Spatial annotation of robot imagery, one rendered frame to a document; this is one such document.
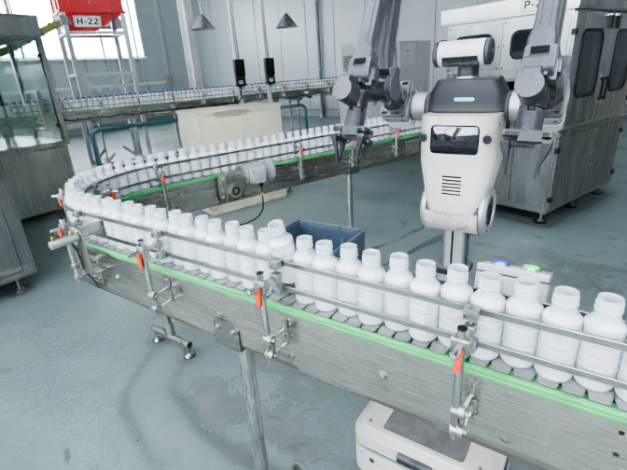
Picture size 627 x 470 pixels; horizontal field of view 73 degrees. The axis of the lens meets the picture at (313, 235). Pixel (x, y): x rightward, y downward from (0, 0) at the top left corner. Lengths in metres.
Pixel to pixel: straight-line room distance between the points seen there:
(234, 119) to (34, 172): 2.48
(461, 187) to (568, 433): 0.76
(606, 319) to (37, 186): 5.82
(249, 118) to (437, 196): 3.97
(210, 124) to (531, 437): 4.50
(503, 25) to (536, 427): 4.06
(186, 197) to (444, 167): 1.53
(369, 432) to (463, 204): 0.92
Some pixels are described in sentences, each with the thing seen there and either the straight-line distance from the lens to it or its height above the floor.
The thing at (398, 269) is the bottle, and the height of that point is 1.14.
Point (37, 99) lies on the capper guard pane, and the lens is 6.08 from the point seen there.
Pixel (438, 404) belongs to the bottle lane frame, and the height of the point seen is 0.88.
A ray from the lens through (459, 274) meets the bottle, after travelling 0.83.
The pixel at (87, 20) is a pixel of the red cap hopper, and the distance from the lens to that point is 7.53.
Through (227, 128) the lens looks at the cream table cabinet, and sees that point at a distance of 5.06.
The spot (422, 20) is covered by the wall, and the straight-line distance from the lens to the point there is 13.68.
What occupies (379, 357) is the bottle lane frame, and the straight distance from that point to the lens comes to 0.95.
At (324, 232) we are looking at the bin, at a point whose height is 0.91.
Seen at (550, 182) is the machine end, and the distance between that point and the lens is 4.50.
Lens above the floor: 1.53
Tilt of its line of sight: 21 degrees down
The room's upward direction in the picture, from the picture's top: 4 degrees counter-clockwise
